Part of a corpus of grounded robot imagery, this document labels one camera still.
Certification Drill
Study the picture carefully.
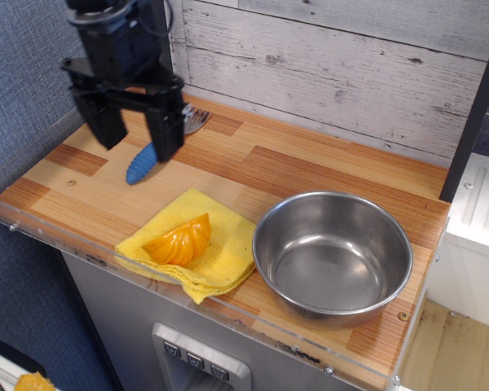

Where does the yellow folded cloth napkin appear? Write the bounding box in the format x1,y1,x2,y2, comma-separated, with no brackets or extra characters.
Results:
115,189,255,304

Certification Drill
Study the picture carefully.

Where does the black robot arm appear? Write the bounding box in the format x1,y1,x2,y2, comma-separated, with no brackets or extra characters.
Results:
61,1,188,163

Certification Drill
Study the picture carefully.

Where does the grey toy dispenser panel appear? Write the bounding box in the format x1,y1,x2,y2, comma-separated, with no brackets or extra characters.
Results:
152,323,253,390

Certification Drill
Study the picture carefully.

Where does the white toy sink cabinet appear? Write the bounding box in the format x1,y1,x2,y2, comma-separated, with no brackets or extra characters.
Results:
426,153,489,326

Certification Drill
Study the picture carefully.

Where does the stainless steel bowl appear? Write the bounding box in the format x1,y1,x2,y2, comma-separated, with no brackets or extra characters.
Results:
252,191,413,328

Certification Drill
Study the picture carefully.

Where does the dark shelf post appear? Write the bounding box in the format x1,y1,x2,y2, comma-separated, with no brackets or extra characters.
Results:
439,59,489,203
150,0,174,72

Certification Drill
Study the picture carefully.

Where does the orange plastic toy orange half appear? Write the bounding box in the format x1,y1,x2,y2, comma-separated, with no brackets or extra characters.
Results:
142,213,212,266

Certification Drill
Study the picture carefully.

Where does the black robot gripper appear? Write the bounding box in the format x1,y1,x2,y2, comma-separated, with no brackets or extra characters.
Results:
62,7,192,163

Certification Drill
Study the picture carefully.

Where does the dark right shelf post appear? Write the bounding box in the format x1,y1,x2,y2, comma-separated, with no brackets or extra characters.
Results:
439,59,489,203

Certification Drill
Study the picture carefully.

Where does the blue handled metal fork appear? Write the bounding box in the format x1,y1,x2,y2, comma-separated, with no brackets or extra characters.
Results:
126,107,210,185

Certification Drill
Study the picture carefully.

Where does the orange object bottom left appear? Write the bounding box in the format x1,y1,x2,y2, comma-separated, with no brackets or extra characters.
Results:
13,372,56,391

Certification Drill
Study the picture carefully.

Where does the clear acrylic edge guard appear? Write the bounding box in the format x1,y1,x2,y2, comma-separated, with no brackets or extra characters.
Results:
0,64,452,391

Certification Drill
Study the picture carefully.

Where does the dark left shelf post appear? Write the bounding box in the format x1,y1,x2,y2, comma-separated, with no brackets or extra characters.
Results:
150,0,174,72

